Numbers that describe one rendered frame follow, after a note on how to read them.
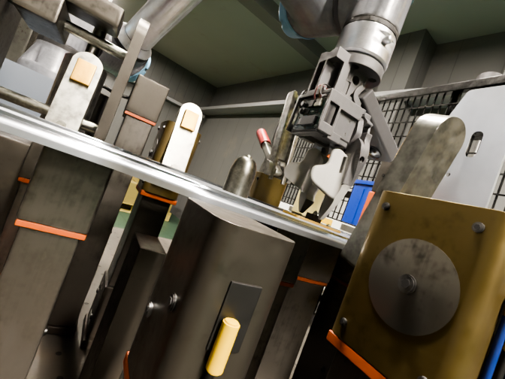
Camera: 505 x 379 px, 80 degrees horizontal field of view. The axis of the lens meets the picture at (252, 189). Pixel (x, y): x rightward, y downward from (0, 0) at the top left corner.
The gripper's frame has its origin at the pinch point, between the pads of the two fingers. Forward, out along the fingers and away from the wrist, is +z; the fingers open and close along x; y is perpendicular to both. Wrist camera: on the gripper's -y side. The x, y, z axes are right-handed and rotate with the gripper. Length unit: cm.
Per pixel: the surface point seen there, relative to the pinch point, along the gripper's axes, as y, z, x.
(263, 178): 2.4, -2.0, -13.3
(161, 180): 23.2, 3.0, 10.7
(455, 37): -218, -211, -156
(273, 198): -1.0, 0.6, -13.0
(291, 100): 1.7, -17.3, -15.1
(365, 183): -36.3, -13.0, -27.4
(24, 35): 161, -92, -484
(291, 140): -1.1, -10.6, -14.5
